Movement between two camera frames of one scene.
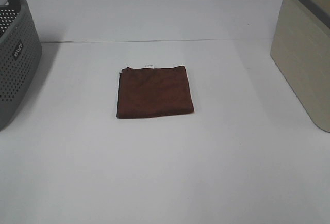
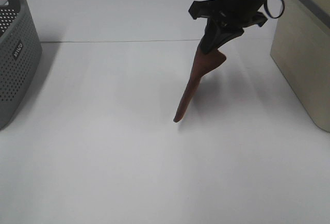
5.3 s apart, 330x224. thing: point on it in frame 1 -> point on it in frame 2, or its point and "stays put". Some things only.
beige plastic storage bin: (300, 44) stays put
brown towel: (148, 92) -> (203, 63)
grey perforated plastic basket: (20, 50) stays put
